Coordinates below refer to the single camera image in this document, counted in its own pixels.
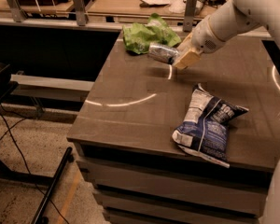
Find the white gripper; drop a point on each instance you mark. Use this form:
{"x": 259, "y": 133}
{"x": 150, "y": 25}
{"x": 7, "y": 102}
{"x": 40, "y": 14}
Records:
{"x": 204, "y": 36}

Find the silver blue redbull can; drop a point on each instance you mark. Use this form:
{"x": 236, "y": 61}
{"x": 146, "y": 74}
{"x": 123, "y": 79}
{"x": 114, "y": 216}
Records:
{"x": 162, "y": 53}

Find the blue white chip bag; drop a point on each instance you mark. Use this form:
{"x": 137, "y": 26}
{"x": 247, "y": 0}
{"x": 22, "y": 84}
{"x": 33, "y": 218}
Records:
{"x": 204, "y": 130}

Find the white paper sheets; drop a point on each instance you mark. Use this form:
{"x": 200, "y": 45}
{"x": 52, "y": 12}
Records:
{"x": 175, "y": 6}

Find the black stand frame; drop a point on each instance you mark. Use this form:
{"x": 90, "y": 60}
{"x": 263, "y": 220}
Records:
{"x": 45, "y": 184}

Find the grey drawer cabinet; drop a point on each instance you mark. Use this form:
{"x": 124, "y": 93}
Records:
{"x": 123, "y": 136}

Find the metal bracket middle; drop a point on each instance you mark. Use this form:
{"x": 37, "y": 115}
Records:
{"x": 81, "y": 16}

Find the metal bracket left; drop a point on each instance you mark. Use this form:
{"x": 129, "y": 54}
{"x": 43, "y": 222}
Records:
{"x": 18, "y": 15}

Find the metal bracket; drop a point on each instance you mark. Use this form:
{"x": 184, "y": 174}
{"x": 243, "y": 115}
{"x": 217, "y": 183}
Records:
{"x": 81, "y": 16}
{"x": 18, "y": 15}
{"x": 189, "y": 15}

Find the metal bracket right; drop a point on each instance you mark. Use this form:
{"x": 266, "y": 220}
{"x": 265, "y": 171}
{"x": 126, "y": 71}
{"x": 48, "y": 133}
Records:
{"x": 189, "y": 15}

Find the green rice chip bag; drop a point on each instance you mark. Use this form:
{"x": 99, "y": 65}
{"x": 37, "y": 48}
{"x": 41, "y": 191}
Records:
{"x": 138, "y": 37}

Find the metal rail shelf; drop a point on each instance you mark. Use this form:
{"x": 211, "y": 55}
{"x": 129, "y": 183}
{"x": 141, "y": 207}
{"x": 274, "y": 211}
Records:
{"x": 52, "y": 88}

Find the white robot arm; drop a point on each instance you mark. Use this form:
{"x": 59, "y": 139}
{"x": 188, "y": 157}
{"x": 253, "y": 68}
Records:
{"x": 233, "y": 18}

